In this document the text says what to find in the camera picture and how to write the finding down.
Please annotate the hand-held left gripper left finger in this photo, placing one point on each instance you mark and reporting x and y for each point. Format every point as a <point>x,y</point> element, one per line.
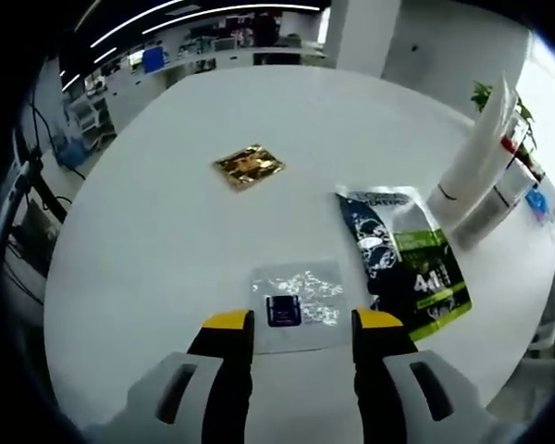
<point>226,370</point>

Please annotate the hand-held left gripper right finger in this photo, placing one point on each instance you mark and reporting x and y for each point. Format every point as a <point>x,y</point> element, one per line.
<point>374,370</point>

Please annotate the dark green printed skincare sachet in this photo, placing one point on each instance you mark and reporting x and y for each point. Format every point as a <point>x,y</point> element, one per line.
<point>407,259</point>

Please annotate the small clear skincare bottle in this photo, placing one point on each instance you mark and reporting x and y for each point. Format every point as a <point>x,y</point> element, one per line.
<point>478,222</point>

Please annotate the gold skincare sachet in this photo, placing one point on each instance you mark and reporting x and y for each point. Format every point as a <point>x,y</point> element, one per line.
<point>250,166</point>

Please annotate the white skincare tube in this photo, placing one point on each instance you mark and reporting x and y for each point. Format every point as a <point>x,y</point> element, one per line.
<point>472,152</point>

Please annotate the white pump bottle red collar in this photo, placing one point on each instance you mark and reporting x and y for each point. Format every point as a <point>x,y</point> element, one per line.
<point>511,139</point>

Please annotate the small blue plastic item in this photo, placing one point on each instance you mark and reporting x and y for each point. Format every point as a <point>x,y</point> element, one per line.
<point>538,203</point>

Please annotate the black tripod stand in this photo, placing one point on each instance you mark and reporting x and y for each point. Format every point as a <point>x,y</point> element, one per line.
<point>44,187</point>

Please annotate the blue water jug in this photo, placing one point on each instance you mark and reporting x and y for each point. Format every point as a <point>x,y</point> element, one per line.
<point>71,150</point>

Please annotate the green potted plant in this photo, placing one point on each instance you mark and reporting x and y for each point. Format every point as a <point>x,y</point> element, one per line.
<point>481,94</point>

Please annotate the white office workstation row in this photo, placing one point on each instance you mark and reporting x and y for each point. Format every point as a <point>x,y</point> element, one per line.
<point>203,69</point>

